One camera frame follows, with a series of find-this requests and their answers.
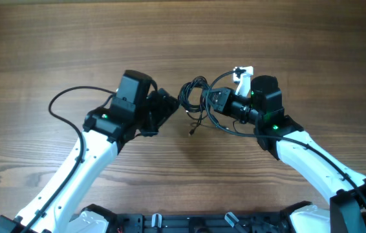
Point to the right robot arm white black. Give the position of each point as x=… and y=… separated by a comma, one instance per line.
x=258, y=101

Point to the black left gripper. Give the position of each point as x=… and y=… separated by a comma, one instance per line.
x=163, y=101

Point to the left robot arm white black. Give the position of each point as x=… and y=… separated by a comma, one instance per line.
x=137, y=108

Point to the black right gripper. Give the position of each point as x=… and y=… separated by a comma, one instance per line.
x=223, y=104

